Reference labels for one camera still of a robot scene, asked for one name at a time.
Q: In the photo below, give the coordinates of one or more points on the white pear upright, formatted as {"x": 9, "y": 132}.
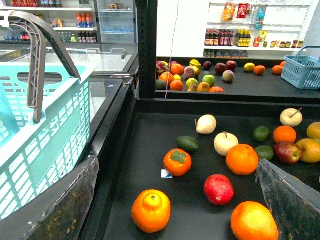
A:
{"x": 225, "y": 141}

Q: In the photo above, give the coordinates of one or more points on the bumpy orange tangerine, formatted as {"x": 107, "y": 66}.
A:
{"x": 151, "y": 211}

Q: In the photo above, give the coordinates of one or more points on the red pomegranate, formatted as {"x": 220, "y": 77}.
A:
{"x": 218, "y": 189}

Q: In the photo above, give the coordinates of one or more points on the yellow orange apple front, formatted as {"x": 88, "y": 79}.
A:
{"x": 310, "y": 150}

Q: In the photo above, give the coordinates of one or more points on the green lime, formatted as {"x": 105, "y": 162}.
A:
{"x": 264, "y": 152}
{"x": 261, "y": 134}

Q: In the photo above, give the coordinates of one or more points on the yellow orange apple back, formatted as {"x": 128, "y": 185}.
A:
{"x": 313, "y": 130}

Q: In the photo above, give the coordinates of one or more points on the glass freezer chest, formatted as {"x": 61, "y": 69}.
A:
{"x": 116, "y": 66}

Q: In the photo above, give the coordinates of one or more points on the far shelf orange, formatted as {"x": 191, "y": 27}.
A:
{"x": 259, "y": 70}

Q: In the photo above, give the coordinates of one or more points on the white pear with stem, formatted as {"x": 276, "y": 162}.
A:
{"x": 291, "y": 117}

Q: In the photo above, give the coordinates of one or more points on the grey basket handle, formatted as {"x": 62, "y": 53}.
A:
{"x": 39, "y": 31}

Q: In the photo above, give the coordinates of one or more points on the yellow orange apple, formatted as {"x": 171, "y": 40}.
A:
{"x": 313, "y": 130}
{"x": 310, "y": 150}

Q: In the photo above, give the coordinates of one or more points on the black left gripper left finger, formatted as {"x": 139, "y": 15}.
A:
{"x": 59, "y": 212}

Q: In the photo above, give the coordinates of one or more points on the large orange near front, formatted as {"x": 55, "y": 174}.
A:
{"x": 251, "y": 220}

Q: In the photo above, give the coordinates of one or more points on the white pear lying sideways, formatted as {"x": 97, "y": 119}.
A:
{"x": 206, "y": 124}

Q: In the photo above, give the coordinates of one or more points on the round orange centre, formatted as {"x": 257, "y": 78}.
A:
{"x": 242, "y": 160}

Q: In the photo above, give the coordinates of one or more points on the green lime lower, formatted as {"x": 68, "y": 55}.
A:
{"x": 264, "y": 152}

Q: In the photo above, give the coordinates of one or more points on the far fruit pile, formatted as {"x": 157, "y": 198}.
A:
{"x": 195, "y": 77}

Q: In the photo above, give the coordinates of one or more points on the white price label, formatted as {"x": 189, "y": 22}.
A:
{"x": 165, "y": 174}

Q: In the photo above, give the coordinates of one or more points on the small orange mandarin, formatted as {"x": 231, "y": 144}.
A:
{"x": 284, "y": 134}

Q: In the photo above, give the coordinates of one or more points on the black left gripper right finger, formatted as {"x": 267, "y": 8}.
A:
{"x": 294, "y": 205}

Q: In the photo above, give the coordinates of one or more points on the green lime upper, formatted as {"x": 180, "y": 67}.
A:
{"x": 261, "y": 134}

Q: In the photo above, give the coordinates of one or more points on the red apple centre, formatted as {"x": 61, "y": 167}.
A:
{"x": 287, "y": 152}

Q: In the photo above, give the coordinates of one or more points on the dark green avocado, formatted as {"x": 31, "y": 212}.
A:
{"x": 188, "y": 144}

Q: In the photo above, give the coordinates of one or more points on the blue plastic basket far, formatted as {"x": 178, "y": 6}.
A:
{"x": 302, "y": 71}

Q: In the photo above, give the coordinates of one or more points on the teal plastic shopping basket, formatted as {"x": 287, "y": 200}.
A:
{"x": 34, "y": 156}

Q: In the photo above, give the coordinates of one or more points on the white wall product shelf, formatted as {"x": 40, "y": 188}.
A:
{"x": 243, "y": 28}

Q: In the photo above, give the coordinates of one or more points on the orange persimmon with green calyx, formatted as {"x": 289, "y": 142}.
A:
{"x": 177, "y": 162}

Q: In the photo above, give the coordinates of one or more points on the far shelf lemon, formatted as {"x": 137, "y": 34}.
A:
{"x": 249, "y": 67}

